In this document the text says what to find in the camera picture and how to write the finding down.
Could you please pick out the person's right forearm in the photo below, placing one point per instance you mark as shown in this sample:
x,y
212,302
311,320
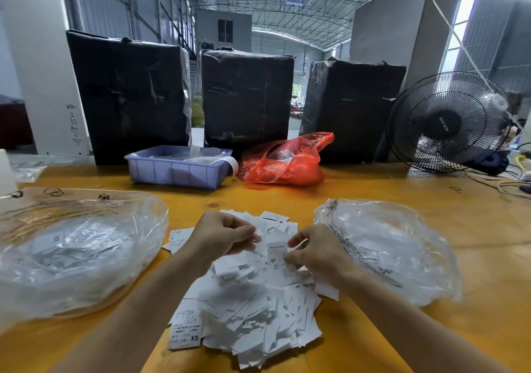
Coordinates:
x,y
423,331

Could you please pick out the brown wooden cabinet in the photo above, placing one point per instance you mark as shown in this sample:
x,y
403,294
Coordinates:
x,y
15,124

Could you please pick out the large black wrapped bale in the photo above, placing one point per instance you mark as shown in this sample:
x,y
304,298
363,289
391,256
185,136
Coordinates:
x,y
129,99
353,113
247,99

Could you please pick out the large clear bag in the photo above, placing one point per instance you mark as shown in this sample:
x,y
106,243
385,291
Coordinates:
x,y
79,252

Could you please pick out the person's left forearm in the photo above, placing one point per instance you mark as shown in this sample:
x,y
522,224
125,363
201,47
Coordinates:
x,y
124,323

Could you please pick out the blue plastic bin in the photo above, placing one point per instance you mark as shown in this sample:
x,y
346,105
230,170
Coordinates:
x,y
170,168

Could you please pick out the black table fan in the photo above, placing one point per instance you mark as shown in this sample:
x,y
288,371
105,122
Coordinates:
x,y
444,124

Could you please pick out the white pillar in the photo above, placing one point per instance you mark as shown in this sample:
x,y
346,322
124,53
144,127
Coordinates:
x,y
46,62

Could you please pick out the grey cabin with window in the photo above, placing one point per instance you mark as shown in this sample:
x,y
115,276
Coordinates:
x,y
224,30

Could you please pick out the pile of white labels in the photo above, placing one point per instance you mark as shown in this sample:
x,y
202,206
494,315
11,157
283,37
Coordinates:
x,y
249,302

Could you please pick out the white foam box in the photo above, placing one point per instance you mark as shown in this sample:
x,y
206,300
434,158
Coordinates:
x,y
7,174

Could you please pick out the person's right hand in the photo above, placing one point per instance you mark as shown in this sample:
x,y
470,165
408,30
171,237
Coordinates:
x,y
319,257

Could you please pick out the red plastic bag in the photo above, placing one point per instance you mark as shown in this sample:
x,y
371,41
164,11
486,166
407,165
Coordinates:
x,y
285,161

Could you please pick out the clear plastic bag black print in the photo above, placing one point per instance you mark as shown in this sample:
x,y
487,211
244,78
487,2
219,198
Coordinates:
x,y
398,248

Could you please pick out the person's left hand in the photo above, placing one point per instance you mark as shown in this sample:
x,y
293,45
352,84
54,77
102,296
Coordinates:
x,y
214,236

